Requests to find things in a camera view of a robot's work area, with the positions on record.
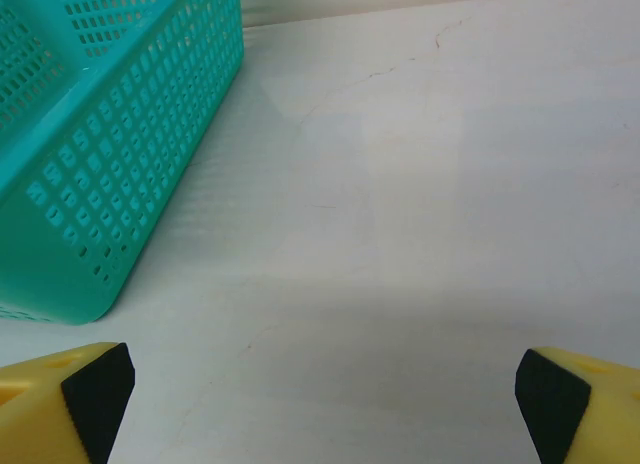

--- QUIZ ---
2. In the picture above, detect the teal fine-mesh plastic basket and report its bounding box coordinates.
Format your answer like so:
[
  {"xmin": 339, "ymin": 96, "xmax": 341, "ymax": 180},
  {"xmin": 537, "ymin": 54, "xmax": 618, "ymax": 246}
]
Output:
[{"xmin": 0, "ymin": 0, "xmax": 247, "ymax": 327}]

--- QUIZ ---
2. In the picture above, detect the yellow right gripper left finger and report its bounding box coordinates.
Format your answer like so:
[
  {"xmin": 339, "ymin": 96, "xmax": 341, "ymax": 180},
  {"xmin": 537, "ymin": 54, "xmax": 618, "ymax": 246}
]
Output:
[{"xmin": 0, "ymin": 341, "xmax": 136, "ymax": 464}]

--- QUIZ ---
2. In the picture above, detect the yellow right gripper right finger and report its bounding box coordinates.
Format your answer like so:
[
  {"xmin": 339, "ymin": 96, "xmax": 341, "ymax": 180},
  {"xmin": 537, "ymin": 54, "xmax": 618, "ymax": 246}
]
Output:
[{"xmin": 515, "ymin": 347, "xmax": 640, "ymax": 464}]

